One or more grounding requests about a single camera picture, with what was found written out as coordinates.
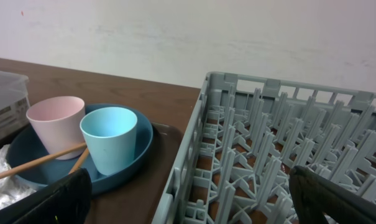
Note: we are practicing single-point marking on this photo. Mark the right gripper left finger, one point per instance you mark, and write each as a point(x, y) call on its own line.
point(64, 201)

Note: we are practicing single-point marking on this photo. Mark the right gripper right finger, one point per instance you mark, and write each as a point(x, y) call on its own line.
point(314, 197)

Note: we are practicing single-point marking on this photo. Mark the white tissue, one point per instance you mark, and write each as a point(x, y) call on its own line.
point(11, 189)

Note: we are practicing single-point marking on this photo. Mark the grey dishwasher rack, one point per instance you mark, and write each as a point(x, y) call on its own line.
point(246, 133)

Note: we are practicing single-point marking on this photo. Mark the right wooden chopstick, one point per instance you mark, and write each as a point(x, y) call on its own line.
point(80, 161)

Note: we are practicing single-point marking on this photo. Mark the wooden chopstick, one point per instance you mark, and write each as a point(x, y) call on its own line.
point(80, 161)
point(40, 161)

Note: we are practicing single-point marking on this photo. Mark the left wooden chopstick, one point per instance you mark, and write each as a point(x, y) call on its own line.
point(40, 161)

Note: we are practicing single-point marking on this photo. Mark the light blue cup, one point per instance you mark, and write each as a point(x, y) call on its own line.
point(110, 135)

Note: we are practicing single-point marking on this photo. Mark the pink cup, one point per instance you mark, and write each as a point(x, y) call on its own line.
point(56, 121)

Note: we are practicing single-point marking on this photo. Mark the clear plastic bin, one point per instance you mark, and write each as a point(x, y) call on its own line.
point(14, 102)

